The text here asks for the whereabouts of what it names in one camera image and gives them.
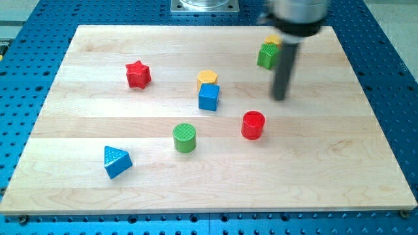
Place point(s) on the blue cube block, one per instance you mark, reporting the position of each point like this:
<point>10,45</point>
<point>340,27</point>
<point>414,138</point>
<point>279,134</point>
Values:
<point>208,97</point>

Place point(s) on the wooden board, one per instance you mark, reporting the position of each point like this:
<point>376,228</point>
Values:
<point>321,149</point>

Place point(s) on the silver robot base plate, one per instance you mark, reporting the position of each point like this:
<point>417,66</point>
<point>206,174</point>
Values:
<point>204,6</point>

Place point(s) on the red star block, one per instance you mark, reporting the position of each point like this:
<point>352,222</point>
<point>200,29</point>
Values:
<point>138,75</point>

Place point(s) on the black pusher stick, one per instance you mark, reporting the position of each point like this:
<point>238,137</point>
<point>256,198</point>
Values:
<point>283,71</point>

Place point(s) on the red cylinder block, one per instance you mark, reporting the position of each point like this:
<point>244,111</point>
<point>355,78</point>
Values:
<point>252,125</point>

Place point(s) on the yellow hexagon block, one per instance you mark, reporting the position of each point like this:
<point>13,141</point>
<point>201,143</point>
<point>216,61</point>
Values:
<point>206,77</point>

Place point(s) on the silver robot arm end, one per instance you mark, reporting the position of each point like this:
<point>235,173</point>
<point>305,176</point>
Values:
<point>295,20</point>

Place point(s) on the yellow block behind heart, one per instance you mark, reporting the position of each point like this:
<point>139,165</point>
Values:
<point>273,39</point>

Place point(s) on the green cylinder block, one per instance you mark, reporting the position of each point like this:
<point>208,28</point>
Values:
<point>184,136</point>

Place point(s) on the blue perforated table plate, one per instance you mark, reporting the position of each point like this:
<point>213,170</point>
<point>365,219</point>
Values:
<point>379,39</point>

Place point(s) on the blue triangle block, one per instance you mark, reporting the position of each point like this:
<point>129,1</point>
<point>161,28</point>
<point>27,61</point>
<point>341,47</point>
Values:
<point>116,161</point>

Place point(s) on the green heart block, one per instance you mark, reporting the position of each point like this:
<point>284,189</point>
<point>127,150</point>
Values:
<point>268,56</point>

